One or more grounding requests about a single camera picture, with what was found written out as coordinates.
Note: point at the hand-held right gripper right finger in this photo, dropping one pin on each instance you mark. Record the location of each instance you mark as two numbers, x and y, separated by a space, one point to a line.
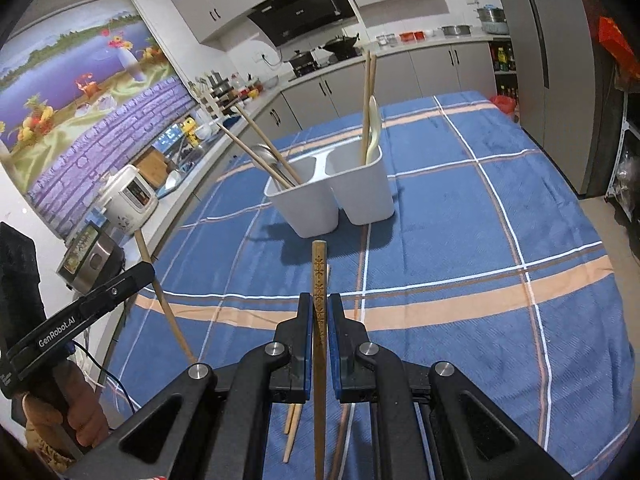
334 355

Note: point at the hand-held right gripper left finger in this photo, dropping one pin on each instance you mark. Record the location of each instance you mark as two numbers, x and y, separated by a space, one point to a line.
309 355

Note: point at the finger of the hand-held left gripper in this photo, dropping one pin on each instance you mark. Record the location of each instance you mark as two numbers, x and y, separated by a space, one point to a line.
120 292

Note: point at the dark patterned wooden chopstick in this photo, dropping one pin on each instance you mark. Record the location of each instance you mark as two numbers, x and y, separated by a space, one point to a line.
320 270

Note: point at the white two-compartment utensil holder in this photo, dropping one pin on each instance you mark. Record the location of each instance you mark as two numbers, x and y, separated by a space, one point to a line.
360 195

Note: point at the metal spoon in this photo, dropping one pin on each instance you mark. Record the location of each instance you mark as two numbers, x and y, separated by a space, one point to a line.
262 152

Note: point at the white ceramic spoon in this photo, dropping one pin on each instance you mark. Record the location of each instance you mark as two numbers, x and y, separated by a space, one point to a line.
372 115

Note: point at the person's left hand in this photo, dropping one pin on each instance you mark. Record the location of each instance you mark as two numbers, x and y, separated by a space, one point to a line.
87 410

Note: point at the silver electric cooker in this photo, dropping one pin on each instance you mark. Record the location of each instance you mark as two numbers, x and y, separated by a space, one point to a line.
95 260

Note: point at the white rice cooker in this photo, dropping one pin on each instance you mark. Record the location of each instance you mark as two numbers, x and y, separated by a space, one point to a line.
127 200

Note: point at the wooden cutting board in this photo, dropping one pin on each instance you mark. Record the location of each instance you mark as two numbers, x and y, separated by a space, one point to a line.
152 167

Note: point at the yellow countertop item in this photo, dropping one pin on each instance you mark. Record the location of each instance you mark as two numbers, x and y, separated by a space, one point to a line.
189 130

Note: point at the white bowl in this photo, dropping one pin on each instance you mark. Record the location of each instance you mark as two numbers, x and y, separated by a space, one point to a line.
205 133

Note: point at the blue plaid tablecloth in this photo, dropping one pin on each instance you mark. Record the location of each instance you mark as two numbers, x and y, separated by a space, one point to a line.
475 240

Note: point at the blue bowl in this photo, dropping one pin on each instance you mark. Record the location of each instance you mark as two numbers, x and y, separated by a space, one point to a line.
231 121

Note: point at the pot rack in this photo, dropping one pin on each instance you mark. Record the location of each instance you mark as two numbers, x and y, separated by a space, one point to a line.
217 90

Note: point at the black stove hob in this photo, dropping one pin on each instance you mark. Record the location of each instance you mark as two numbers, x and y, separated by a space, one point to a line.
325 66

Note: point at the black cooking pot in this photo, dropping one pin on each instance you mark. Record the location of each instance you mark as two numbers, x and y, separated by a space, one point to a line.
301 60

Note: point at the red plastic bag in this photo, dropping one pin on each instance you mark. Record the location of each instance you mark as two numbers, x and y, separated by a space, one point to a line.
504 104

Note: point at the black wok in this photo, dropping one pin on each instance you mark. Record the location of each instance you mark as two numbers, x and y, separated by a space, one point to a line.
342 45

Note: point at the clear glass containers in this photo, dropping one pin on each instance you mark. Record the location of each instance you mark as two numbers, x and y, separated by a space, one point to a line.
386 39

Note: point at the red food containers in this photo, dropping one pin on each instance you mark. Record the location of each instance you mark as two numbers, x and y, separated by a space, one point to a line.
412 36

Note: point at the black range hood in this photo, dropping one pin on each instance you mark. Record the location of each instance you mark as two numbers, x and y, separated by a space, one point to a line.
305 10

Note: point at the shelf of bottles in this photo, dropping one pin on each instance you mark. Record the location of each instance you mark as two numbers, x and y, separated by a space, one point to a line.
504 60

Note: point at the white storage shelf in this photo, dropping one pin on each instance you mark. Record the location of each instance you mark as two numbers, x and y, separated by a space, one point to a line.
625 175

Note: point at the steel basin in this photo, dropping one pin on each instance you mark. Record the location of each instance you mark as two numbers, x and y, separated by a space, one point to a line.
456 30

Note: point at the tall grey cabinet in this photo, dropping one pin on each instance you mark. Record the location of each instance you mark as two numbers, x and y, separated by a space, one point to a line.
555 85

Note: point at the steel steamer pot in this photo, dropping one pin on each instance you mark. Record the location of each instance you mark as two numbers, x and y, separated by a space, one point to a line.
492 20

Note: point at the red hanging decoration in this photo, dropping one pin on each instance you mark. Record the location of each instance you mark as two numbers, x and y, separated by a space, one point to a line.
617 42

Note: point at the flower landscape wall mural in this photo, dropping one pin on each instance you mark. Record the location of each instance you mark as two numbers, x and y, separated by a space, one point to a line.
75 110

